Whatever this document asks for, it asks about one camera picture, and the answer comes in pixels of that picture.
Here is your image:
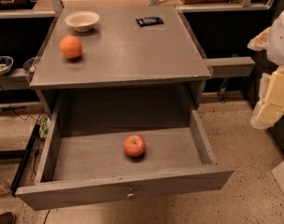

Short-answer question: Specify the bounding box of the blue patterned bowl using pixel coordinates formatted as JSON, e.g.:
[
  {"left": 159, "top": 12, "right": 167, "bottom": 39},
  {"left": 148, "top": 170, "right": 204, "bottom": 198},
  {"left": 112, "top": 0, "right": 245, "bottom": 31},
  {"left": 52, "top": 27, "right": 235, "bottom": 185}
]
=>
[{"left": 0, "top": 56, "right": 14, "bottom": 76}]

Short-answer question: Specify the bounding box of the metal drawer knob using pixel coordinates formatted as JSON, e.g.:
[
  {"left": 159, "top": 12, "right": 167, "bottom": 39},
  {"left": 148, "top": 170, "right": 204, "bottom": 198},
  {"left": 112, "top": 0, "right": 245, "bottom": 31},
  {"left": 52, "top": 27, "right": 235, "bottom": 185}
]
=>
[{"left": 127, "top": 189, "right": 135, "bottom": 200}]

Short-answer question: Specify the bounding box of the cream ceramic bowl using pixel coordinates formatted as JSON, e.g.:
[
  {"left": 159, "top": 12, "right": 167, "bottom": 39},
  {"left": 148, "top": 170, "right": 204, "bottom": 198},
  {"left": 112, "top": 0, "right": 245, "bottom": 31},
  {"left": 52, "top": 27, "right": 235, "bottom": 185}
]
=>
[{"left": 64, "top": 11, "right": 100, "bottom": 33}]

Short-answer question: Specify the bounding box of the orange fruit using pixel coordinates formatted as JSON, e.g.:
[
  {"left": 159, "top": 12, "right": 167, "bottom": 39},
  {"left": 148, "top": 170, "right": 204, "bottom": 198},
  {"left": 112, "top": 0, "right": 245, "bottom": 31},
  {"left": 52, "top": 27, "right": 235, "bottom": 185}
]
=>
[{"left": 59, "top": 35, "right": 82, "bottom": 59}]

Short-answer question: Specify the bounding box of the dark blue snack packet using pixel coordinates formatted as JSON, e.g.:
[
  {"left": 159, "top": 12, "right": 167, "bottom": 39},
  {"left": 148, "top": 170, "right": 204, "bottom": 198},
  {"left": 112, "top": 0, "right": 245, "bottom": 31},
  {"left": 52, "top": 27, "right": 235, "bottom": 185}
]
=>
[{"left": 135, "top": 17, "right": 163, "bottom": 27}]

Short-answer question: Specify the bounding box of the black cable on floor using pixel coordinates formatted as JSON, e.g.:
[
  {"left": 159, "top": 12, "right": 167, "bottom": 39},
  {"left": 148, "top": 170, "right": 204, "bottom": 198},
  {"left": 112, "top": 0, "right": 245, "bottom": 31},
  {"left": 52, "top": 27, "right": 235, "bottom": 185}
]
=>
[{"left": 0, "top": 105, "right": 40, "bottom": 123}]

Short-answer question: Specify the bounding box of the open grey top drawer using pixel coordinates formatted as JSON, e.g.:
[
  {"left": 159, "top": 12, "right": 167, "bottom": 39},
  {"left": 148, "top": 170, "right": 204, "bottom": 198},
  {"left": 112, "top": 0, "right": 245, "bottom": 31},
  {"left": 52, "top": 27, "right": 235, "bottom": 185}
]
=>
[{"left": 17, "top": 87, "right": 234, "bottom": 210}]

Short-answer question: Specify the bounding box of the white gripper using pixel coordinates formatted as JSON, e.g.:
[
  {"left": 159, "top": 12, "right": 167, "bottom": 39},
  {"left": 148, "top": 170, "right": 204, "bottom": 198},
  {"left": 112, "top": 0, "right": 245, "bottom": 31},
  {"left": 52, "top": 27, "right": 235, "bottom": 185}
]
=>
[{"left": 248, "top": 10, "right": 284, "bottom": 130}]

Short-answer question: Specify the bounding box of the brown shoe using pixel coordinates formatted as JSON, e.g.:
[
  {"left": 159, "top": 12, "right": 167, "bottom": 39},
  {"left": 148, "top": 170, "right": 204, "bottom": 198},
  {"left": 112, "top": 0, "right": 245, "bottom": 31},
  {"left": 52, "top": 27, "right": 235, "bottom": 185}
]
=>
[{"left": 0, "top": 212, "right": 16, "bottom": 224}]

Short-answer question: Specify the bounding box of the grey side shelf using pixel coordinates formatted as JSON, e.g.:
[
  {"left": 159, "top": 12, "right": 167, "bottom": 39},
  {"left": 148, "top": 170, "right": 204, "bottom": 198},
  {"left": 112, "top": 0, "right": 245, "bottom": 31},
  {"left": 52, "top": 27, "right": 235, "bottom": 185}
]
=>
[{"left": 205, "top": 57, "right": 255, "bottom": 78}]

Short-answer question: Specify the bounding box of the red apple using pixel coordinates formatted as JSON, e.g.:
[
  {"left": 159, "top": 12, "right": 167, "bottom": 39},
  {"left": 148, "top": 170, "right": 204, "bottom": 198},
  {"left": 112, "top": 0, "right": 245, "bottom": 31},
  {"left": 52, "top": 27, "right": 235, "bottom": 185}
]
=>
[{"left": 123, "top": 134, "right": 146, "bottom": 158}]

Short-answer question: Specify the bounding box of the grey cabinet counter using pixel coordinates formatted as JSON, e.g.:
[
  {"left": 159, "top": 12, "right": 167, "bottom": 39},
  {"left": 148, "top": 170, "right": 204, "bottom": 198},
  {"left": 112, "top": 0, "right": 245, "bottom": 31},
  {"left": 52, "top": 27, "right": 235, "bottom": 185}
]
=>
[{"left": 28, "top": 5, "right": 212, "bottom": 117}]

